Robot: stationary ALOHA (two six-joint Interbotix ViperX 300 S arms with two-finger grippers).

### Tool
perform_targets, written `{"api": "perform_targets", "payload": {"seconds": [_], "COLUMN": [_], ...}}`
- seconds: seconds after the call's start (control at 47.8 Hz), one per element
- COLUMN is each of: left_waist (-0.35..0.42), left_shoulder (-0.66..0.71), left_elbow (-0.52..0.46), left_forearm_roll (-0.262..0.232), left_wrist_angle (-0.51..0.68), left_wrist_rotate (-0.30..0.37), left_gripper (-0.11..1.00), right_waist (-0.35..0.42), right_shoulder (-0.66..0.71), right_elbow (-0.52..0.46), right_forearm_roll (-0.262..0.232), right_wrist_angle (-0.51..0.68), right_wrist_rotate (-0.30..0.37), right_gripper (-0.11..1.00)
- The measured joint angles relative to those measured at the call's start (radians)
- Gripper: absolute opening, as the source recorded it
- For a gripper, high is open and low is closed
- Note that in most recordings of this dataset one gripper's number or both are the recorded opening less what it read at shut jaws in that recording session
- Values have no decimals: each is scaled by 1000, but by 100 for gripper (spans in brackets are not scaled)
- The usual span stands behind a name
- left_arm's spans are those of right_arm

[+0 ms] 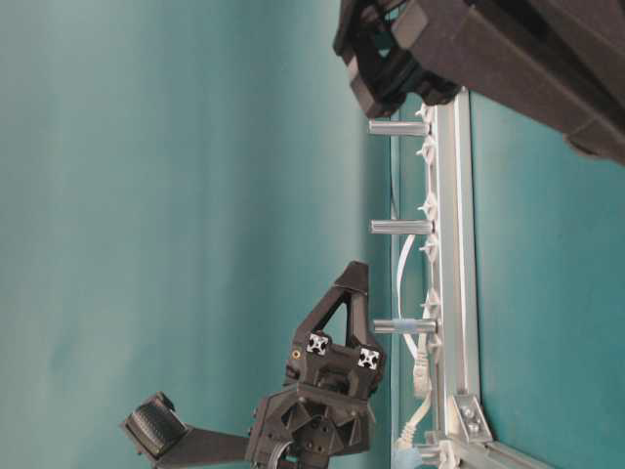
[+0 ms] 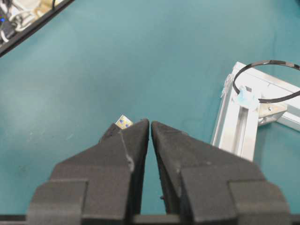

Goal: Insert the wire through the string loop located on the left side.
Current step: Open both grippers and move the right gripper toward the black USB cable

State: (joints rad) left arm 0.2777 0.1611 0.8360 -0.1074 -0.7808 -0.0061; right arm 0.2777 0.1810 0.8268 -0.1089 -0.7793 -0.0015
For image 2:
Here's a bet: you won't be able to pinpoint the aluminium extrusion frame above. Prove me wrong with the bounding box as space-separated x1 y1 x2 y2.
211 62 300 161

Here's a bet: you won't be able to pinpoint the black USB cable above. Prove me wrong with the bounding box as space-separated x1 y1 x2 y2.
99 114 135 143

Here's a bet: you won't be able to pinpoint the black zip tie loop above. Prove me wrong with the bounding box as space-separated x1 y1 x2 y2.
232 60 300 104

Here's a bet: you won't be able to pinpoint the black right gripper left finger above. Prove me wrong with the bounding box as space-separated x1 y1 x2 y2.
26 119 150 225

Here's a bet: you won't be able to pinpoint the blue zip tie mount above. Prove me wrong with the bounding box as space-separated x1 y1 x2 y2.
235 85 259 111

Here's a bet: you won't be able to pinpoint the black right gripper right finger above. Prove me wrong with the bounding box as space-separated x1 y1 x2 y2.
151 121 292 225

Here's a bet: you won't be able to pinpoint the white cables behind table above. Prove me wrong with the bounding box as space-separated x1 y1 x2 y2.
0 0 56 45

